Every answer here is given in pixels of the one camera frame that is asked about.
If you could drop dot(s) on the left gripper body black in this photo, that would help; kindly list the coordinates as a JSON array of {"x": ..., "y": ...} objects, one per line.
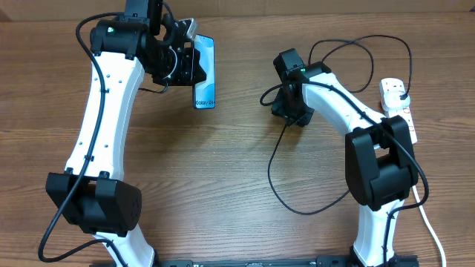
[{"x": 178, "y": 70}]

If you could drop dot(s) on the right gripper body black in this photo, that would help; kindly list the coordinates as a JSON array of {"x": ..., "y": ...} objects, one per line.
[{"x": 293, "y": 110}]

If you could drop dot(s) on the Samsung Galaxy smartphone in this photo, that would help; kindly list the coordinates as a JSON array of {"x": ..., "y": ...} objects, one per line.
[{"x": 204, "y": 88}]

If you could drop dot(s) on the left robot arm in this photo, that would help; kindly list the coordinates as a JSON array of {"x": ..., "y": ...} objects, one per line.
[{"x": 144, "y": 39}]

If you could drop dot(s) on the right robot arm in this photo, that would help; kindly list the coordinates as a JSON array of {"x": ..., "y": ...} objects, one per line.
[{"x": 380, "y": 168}]

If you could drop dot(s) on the white charger plug adapter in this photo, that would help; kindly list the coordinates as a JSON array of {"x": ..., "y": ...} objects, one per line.
[{"x": 393, "y": 101}]

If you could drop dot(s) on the white power strip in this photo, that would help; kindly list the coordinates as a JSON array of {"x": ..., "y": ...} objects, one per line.
[{"x": 393, "y": 84}]

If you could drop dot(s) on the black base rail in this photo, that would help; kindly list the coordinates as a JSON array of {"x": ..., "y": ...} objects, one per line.
[{"x": 256, "y": 262}]

